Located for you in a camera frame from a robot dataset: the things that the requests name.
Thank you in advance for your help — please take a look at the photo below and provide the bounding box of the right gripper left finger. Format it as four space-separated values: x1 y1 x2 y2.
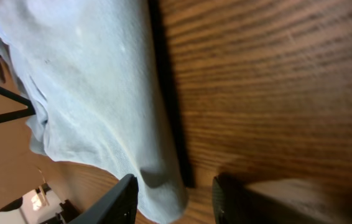
70 174 139 224

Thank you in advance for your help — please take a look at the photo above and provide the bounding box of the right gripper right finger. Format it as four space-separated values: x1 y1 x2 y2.
212 175 331 224

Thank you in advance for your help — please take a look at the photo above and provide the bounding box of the light blue printed t-shirt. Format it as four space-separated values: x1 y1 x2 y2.
0 0 188 223

